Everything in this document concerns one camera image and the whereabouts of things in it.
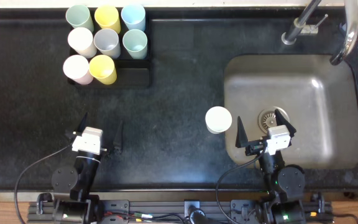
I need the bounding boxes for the blue cup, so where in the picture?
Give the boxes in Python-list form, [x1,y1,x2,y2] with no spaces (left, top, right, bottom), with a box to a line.
[121,3,146,31]

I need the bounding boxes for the black tray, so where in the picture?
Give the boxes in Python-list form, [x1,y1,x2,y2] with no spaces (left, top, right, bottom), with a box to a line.
[67,9,151,89]

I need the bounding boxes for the pink cup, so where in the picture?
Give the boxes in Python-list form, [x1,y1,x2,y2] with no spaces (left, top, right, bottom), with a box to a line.
[62,54,94,85]

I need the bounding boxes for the mounting rail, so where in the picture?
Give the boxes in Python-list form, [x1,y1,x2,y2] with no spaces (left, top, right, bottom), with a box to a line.
[26,192,358,224]

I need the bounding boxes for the yellow cup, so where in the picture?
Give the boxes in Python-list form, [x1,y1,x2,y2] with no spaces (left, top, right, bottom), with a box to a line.
[94,4,121,34]
[88,54,117,85]

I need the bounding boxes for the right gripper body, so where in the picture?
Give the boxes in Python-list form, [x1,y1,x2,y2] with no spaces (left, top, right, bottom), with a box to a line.
[244,139,269,156]

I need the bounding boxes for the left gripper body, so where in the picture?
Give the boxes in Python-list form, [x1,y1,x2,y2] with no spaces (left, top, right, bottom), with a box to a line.
[99,145,118,156]

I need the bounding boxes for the white cup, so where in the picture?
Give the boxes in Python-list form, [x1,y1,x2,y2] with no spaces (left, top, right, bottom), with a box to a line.
[67,27,98,58]
[204,106,233,134]

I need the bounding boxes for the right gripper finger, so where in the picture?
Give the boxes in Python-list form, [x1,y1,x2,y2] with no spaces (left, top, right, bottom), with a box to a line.
[235,116,249,149]
[273,108,297,138]

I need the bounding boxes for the green cup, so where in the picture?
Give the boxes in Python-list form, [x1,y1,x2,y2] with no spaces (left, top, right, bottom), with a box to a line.
[65,4,94,32]
[122,29,149,60]

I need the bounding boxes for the steel tap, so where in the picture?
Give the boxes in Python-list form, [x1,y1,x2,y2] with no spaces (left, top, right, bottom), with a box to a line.
[280,0,358,67]

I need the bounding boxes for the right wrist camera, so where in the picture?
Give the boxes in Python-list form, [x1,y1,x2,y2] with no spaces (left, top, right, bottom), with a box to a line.
[265,124,292,156]

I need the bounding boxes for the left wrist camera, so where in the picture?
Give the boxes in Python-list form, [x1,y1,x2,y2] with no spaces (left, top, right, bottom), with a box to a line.
[71,126,104,156]

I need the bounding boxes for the grey cup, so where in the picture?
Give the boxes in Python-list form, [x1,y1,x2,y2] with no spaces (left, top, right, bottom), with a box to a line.
[93,28,121,59]

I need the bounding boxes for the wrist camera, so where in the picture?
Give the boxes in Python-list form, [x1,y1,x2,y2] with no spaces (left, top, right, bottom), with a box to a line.
[265,124,292,156]
[71,126,104,156]

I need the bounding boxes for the black cable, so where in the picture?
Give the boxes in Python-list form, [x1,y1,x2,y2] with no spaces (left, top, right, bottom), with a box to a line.
[13,143,76,224]
[215,146,269,224]

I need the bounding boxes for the steel sink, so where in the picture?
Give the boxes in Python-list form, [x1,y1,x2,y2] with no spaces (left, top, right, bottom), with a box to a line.
[223,53,358,170]

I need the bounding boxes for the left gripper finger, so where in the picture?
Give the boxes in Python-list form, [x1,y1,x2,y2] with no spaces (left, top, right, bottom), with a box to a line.
[65,112,89,139]
[112,119,124,155]

